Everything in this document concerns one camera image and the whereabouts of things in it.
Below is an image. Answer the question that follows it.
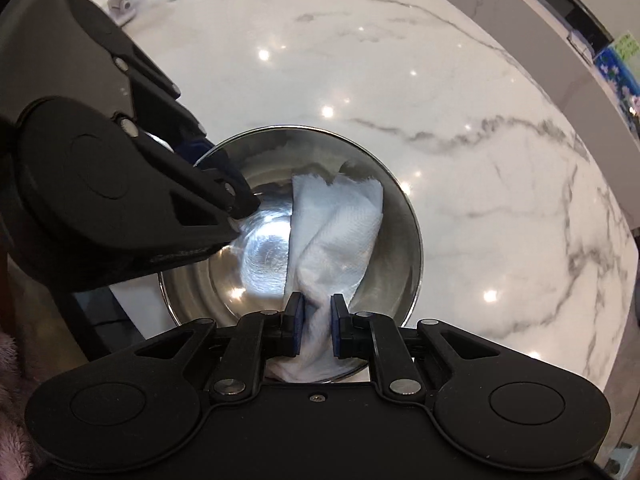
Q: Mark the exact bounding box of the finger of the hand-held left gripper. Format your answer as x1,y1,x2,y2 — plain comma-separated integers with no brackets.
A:
116,116,263,252
66,0,214,167

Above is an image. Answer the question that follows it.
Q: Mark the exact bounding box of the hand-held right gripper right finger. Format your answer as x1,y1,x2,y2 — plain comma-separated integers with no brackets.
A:
330,293,507,402

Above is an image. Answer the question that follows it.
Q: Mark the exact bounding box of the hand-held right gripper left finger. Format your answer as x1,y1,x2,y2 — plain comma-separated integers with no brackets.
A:
132,291,307,403

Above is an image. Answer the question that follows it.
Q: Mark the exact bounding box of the stainless steel bowl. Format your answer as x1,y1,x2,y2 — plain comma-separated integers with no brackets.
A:
157,127,425,386

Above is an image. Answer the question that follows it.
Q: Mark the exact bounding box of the pink fluffy cloth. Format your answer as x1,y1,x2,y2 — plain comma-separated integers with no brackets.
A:
0,330,51,480

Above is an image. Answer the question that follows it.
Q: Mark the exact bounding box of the light blue stool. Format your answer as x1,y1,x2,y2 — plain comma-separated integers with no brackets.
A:
602,442,640,479

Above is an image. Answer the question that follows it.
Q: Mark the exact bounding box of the blue flower printed box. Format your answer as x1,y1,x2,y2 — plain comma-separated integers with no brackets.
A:
592,30,640,136

